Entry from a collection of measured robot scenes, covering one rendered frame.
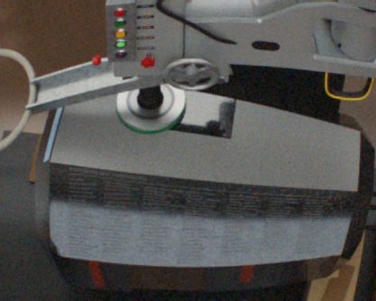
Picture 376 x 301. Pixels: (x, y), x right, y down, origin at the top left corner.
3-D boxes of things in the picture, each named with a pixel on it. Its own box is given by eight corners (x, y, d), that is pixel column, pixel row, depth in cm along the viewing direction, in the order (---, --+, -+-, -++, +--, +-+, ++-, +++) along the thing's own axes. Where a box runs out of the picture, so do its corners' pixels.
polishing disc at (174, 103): (149, 143, 247) (148, 141, 246) (104, 102, 254) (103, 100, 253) (200, 100, 254) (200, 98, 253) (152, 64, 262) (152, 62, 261)
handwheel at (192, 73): (217, 65, 226) (218, 36, 214) (219, 94, 221) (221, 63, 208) (164, 65, 226) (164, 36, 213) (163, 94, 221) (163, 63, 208)
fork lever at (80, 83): (228, 36, 240) (225, 27, 236) (234, 84, 230) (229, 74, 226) (36, 79, 255) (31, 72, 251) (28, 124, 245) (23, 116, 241)
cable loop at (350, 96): (369, 97, 251) (379, 47, 224) (370, 105, 249) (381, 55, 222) (317, 91, 251) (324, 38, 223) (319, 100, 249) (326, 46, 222)
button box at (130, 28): (136, 54, 216) (135, -4, 191) (135, 61, 214) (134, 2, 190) (108, 55, 215) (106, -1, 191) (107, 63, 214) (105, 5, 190)
